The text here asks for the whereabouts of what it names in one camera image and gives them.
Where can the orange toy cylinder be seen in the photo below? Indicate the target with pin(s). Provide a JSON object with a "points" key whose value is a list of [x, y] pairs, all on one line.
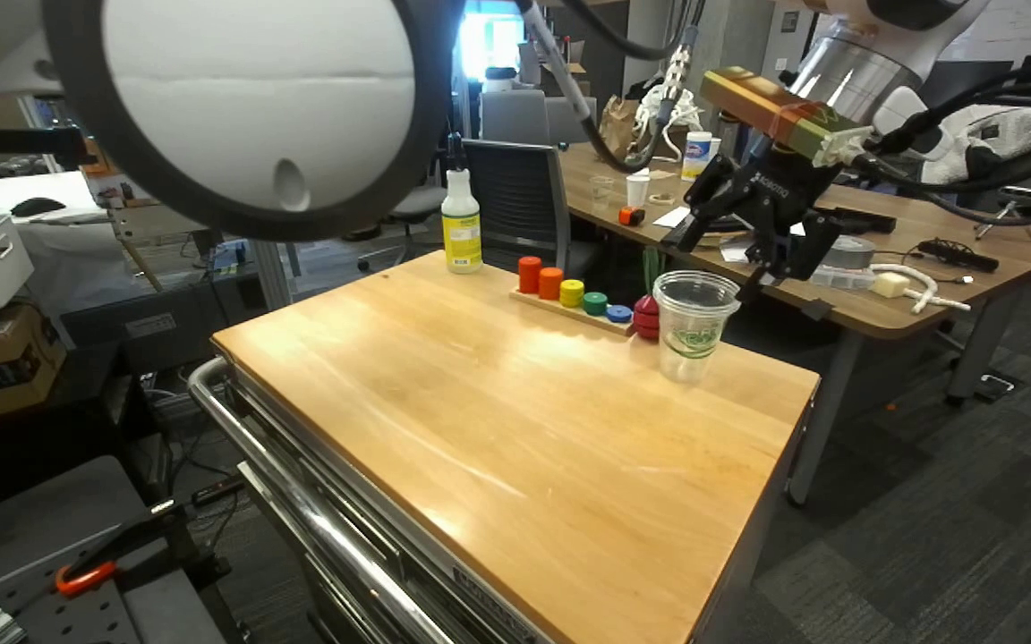
{"points": [[547, 283]]}

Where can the flat black pouch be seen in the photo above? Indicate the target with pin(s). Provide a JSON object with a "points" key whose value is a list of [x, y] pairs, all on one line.
{"points": [[866, 222]]}

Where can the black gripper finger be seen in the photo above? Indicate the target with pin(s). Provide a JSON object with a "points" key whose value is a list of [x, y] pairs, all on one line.
{"points": [[701, 209], [786, 255]]}

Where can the orange clamp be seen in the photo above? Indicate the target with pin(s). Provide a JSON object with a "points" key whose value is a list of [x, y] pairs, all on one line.
{"points": [[86, 581]]}

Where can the green toy cylinder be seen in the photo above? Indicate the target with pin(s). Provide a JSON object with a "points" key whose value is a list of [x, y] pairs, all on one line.
{"points": [[596, 304]]}

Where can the blue toy cylinder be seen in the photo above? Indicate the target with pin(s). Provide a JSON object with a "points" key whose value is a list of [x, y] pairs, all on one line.
{"points": [[615, 314]]}

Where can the yellow toy cylinder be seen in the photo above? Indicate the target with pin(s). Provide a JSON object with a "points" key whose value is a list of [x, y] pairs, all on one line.
{"points": [[570, 296]]}

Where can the slim black remote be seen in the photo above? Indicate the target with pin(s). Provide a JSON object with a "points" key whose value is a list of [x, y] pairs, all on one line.
{"points": [[958, 255]]}

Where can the red toy piece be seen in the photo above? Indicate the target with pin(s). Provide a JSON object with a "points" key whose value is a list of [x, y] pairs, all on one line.
{"points": [[646, 323]]}

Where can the brown office desk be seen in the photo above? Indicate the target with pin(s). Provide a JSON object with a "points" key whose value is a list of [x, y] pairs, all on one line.
{"points": [[1017, 236]]}

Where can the white jacket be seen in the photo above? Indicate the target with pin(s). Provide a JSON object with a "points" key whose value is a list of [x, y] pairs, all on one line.
{"points": [[994, 128]]}

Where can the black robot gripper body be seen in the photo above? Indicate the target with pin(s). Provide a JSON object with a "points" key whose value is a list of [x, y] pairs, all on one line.
{"points": [[786, 199]]}

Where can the red-orange toy cylinder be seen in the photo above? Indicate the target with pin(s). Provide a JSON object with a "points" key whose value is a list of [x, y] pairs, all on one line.
{"points": [[527, 276]]}

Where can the row of coloured blocks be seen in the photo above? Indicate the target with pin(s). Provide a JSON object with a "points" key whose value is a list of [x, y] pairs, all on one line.
{"points": [[527, 298]]}

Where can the small white card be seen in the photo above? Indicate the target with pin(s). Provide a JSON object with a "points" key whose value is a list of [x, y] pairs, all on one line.
{"points": [[670, 215]]}

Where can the white spray bottle yellow label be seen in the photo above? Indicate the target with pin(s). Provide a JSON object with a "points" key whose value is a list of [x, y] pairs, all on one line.
{"points": [[458, 235]]}

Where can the black perforated board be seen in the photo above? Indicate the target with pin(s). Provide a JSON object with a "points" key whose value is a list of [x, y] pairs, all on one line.
{"points": [[62, 547]]}

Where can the orange black handheld device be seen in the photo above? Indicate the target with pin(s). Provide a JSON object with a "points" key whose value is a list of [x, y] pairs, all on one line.
{"points": [[632, 215]]}

